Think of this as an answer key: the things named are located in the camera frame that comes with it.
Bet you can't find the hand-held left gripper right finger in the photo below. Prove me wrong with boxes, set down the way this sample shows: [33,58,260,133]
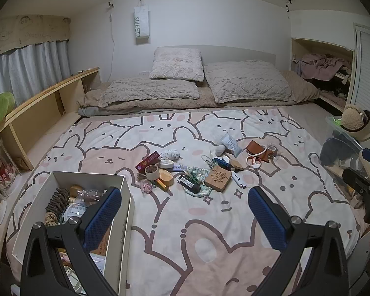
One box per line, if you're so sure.
[247,186,350,296]

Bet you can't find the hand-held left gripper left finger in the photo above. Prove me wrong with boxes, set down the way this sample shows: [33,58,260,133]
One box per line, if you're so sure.
[21,186,123,296]

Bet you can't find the white storage box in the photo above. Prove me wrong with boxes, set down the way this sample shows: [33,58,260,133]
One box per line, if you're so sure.
[11,171,135,296]

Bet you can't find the wooden carved block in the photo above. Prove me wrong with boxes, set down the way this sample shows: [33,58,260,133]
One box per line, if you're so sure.
[204,165,232,192]

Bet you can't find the patterned plastic pouch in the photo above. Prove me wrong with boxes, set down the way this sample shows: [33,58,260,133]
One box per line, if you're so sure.
[182,166,213,198]

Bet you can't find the black case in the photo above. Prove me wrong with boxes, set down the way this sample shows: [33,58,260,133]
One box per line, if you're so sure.
[179,175,201,194]

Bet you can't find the brown patterned tape roll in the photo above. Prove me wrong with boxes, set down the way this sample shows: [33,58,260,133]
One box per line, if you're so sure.
[81,190,103,202]

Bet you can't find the cream jar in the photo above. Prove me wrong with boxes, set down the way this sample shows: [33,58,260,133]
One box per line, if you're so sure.
[361,111,370,142]

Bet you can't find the clear plastic bin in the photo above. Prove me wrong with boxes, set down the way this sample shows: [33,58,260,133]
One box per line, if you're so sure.
[319,115,370,210]

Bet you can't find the dark folded garment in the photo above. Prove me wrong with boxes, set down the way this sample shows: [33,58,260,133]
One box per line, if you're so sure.
[321,137,355,167]

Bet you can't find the beige fluffy plush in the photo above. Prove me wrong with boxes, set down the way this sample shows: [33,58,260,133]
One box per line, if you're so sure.
[341,104,366,130]

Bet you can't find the white tape roll brown core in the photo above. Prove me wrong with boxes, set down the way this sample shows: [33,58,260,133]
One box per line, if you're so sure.
[145,164,161,181]

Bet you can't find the maroon box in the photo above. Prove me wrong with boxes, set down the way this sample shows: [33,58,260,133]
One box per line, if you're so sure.
[135,151,161,173]

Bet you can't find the brown leather wallet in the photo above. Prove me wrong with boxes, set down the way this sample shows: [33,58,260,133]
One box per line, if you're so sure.
[245,140,272,163]

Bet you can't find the round wooden box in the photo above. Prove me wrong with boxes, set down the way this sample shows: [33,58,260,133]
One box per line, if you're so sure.
[156,169,175,187]

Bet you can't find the printed bunny blanket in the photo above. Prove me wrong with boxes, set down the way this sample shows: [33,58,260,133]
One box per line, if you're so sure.
[6,106,363,296]

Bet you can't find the white louvered door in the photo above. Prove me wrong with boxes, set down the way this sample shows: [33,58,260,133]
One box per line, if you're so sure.
[347,22,370,130]

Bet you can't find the white plastic packet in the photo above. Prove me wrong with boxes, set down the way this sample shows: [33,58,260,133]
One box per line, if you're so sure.
[219,132,244,158]

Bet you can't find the crumpled white cloth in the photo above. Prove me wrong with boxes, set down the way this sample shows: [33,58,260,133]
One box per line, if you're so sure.
[161,148,181,161]

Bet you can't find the beige fleece duvet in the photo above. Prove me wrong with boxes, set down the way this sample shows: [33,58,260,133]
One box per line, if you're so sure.
[77,69,321,118]

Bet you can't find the grey folded blanket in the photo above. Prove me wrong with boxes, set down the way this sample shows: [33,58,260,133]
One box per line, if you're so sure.
[78,106,113,117]

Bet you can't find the pile of clothes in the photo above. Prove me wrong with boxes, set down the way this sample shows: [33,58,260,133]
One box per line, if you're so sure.
[293,52,353,82]

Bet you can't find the figure in clear display case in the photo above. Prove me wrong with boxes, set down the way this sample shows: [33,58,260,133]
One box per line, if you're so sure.
[0,148,20,192]

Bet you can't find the long wooden shelf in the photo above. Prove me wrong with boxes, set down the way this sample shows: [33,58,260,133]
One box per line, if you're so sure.
[0,67,101,173]

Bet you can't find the beige folded blanket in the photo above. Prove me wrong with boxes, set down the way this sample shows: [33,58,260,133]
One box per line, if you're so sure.
[98,78,200,108]

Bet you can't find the wooden closet niche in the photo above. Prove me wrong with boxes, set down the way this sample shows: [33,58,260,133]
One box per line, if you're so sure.
[291,37,356,113]

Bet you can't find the large knitted beige pillow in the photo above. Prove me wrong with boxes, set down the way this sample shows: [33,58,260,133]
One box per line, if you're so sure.
[204,60,293,104]

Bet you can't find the green plush toy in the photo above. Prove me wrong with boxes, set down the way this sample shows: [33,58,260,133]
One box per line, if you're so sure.
[0,92,16,125]

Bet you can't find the grey curtain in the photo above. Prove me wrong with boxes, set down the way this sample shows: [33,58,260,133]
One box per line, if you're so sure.
[0,40,72,108]

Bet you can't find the fluffy square pillow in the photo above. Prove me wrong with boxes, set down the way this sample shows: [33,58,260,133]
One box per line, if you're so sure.
[149,47,205,82]

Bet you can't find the white headboard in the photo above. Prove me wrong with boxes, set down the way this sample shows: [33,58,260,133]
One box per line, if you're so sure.
[154,45,276,68]

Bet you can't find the white hanging paper bag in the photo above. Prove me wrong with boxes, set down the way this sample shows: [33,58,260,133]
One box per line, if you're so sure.
[132,0,150,45]

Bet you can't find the printed beige valance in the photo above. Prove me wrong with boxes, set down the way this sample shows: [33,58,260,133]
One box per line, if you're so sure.
[0,14,72,60]

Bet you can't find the brown coil hair tie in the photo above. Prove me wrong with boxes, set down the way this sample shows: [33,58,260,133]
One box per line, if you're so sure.
[45,188,70,214]

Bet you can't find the white cable loop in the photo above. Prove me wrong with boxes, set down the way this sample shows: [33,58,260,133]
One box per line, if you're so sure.
[202,153,218,168]

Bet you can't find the white hanging cable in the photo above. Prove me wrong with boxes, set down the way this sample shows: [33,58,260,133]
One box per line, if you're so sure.
[108,2,117,77]

